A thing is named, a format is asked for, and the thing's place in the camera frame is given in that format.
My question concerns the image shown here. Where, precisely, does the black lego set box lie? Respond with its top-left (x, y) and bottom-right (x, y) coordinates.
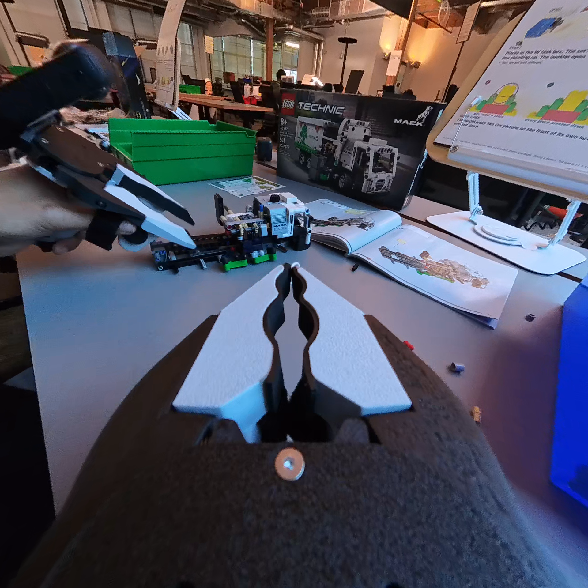
top-left (276, 89), bottom-right (447, 212)

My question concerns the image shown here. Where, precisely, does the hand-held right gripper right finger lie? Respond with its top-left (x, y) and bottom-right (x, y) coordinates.
top-left (291, 265), bottom-right (413, 439)

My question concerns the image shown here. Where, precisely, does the person's left hand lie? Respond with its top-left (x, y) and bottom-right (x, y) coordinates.
top-left (0, 161), bottom-right (138, 257)

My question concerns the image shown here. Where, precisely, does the lego truck model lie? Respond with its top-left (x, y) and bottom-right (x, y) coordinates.
top-left (151, 192), bottom-right (314, 275)

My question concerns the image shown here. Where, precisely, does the black floor lamp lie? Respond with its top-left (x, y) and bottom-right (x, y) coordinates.
top-left (337, 37), bottom-right (358, 95)

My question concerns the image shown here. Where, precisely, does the wooden background table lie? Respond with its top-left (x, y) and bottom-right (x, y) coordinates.
top-left (177, 92), bottom-right (275, 118)

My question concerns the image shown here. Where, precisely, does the green and white sticker sheet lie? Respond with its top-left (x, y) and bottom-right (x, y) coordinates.
top-left (210, 176), bottom-right (285, 198)

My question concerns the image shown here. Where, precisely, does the lego instruction booklet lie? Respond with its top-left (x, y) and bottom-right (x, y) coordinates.
top-left (304, 198), bottom-right (519, 330)

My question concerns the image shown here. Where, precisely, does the white document stand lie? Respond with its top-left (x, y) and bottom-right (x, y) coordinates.
top-left (426, 170), bottom-right (587, 276)

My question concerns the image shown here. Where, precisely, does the blue plastic bin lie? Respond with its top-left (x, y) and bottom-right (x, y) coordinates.
top-left (549, 277), bottom-right (588, 507)

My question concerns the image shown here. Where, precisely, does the white standing banner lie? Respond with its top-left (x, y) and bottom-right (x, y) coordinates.
top-left (154, 0), bottom-right (187, 109)

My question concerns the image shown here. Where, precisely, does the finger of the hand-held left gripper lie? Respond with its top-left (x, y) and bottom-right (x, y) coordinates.
top-left (104, 164), bottom-right (197, 227)
top-left (137, 208), bottom-right (199, 252)

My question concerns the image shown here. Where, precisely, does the black and yellow box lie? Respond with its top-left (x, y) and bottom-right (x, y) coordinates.
top-left (102, 31), bottom-right (153, 121)

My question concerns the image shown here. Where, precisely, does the green plastic bin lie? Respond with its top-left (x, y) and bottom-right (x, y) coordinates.
top-left (108, 118), bottom-right (257, 186)

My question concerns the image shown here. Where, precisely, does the printed instruction board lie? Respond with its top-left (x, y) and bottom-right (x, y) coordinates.
top-left (425, 0), bottom-right (588, 203)

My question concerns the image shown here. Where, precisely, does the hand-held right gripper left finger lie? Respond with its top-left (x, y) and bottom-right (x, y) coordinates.
top-left (172, 264), bottom-right (292, 444)

